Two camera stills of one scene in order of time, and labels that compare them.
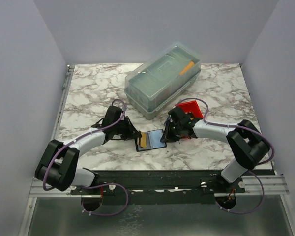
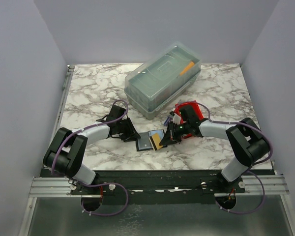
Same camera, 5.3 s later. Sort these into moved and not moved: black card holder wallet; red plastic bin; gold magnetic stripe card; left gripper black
Moved: gold magnetic stripe card
Not moved: red plastic bin; black card holder wallet; left gripper black
